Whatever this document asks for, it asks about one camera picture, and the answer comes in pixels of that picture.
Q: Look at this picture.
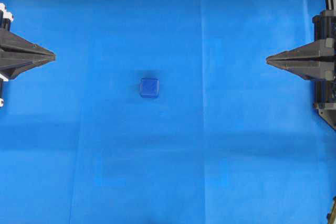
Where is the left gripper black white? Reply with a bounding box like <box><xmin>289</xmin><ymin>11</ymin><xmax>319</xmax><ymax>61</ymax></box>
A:
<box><xmin>0</xmin><ymin>2</ymin><xmax>57</xmax><ymax>108</ymax></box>

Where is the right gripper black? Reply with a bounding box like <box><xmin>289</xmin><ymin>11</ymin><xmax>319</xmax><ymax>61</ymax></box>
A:
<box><xmin>266</xmin><ymin>9</ymin><xmax>336</xmax><ymax>110</ymax></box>

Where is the blue block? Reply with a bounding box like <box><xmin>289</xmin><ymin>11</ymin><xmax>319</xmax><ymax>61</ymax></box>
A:
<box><xmin>139</xmin><ymin>78</ymin><xmax>160</xmax><ymax>98</ymax></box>

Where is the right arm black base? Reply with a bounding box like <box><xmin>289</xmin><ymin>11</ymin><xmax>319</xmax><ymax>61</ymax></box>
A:
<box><xmin>317</xmin><ymin>103</ymin><xmax>336</xmax><ymax>130</ymax></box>

